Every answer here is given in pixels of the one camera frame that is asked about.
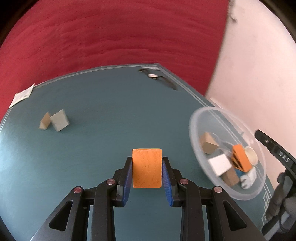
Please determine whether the red quilted blanket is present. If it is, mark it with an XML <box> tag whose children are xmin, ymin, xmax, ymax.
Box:
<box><xmin>1</xmin><ymin>1</ymin><xmax>229</xmax><ymax>115</ymax></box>

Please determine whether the plain wooden cube block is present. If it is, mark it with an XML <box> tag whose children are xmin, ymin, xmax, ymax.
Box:
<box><xmin>200</xmin><ymin>132</ymin><xmax>220</xmax><ymax>154</ymax></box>

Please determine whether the brown wooden rectangular block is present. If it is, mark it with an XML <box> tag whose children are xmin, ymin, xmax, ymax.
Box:
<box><xmin>221</xmin><ymin>167</ymin><xmax>240</xmax><ymax>187</ymax></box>

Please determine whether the large orange wedge block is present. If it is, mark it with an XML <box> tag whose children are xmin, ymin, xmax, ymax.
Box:
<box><xmin>132</xmin><ymin>149</ymin><xmax>163</xmax><ymax>189</ymax></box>

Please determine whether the white paper sheet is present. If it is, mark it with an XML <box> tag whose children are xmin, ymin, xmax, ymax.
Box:
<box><xmin>9</xmin><ymin>84</ymin><xmax>35</xmax><ymax>108</ymax></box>

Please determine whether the white striped wedge block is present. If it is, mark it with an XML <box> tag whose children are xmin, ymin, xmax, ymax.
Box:
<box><xmin>50</xmin><ymin>109</ymin><xmax>69</xmax><ymax>132</ymax></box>

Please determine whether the blue cube block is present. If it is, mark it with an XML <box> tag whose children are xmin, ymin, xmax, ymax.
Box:
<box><xmin>234</xmin><ymin>169</ymin><xmax>245</xmax><ymax>178</ymax></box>

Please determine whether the white power adapter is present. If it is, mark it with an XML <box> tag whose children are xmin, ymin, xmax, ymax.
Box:
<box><xmin>240</xmin><ymin>167</ymin><xmax>257</xmax><ymax>189</ymax></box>

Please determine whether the black wristwatch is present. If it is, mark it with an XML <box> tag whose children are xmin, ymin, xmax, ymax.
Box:
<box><xmin>138</xmin><ymin>68</ymin><xmax>178</xmax><ymax>91</ymax></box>

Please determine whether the white rectangular block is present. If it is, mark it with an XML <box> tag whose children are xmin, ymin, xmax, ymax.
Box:
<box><xmin>208</xmin><ymin>154</ymin><xmax>232</xmax><ymax>176</ymax></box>

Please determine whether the clear plastic bowl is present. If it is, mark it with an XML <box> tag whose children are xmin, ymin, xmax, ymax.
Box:
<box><xmin>189</xmin><ymin>107</ymin><xmax>270</xmax><ymax>201</ymax></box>

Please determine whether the teal table mat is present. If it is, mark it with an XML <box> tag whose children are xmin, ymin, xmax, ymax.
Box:
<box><xmin>1</xmin><ymin>64</ymin><xmax>271</xmax><ymax>240</ymax></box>

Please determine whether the gloved right hand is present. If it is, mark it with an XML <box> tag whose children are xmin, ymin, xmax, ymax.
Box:
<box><xmin>265</xmin><ymin>173</ymin><xmax>295</xmax><ymax>221</ymax></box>

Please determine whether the orange striped wedge block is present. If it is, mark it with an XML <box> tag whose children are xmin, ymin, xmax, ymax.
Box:
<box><xmin>231</xmin><ymin>144</ymin><xmax>252</xmax><ymax>173</ymax></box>

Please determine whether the plain wooden wedge block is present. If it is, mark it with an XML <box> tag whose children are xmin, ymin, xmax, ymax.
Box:
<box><xmin>39</xmin><ymin>112</ymin><xmax>51</xmax><ymax>130</ymax></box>

